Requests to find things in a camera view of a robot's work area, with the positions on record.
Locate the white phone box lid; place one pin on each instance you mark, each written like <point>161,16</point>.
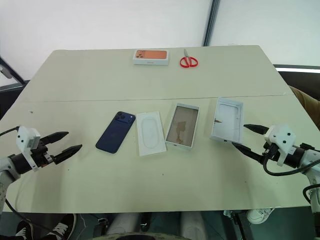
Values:
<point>227,122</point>

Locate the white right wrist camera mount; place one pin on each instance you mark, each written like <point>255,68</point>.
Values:
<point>282,135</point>

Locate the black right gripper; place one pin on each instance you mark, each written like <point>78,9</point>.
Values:
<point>269,153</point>

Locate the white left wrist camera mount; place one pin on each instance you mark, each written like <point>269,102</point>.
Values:
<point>25,136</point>

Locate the khaki trouser leg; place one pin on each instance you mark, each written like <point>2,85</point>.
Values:
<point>307,100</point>

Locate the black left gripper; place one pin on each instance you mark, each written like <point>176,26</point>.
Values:
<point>41,153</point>

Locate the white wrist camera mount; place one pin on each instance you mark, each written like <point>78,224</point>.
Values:
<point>25,136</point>
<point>282,135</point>

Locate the dark vertical pole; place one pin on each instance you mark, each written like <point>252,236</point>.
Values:
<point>211,25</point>

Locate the small black object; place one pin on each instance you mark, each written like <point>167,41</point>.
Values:
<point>144,222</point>

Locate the dark desk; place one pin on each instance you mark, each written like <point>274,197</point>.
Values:
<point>300,80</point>

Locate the white phone box base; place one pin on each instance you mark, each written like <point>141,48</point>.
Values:
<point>182,125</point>

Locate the black table stand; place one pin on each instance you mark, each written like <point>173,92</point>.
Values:
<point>240,225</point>

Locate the white sneaker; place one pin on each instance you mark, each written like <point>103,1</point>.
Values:
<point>257,216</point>

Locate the white moulded insert tray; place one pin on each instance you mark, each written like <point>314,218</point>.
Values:
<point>151,135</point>

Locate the black sneaker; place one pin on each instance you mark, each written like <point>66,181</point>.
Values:
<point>23,228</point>
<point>62,226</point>

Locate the white box with orange phone print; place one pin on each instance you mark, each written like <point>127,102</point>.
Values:
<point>150,55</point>

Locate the dark metal frame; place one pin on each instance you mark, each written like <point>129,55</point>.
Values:
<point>8,68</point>

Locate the dark blue smartphone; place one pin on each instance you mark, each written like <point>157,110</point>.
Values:
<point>115,132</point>

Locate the pale grey cylinder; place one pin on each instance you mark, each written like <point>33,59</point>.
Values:
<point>193,223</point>
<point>122,223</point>

